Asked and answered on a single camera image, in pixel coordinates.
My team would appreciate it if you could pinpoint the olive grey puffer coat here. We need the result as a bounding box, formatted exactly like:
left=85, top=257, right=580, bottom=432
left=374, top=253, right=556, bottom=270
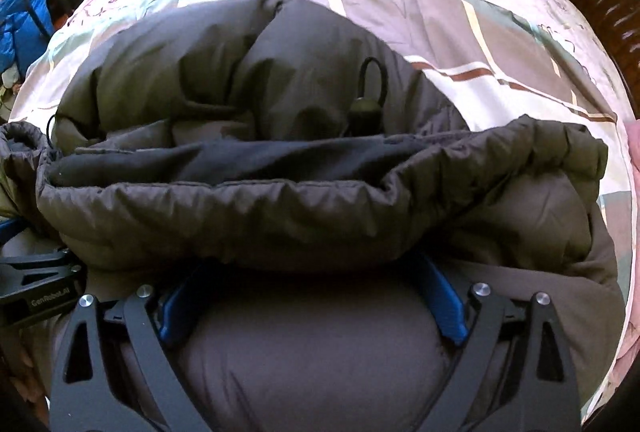
left=0, top=0, right=626, bottom=432

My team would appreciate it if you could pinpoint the blue jacket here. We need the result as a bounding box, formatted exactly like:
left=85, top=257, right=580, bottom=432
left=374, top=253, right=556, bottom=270
left=1, top=0, right=54, bottom=82

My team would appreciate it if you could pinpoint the patterned bed sheet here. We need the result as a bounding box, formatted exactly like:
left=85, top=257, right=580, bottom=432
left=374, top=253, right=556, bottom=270
left=8, top=0, right=637, bottom=418

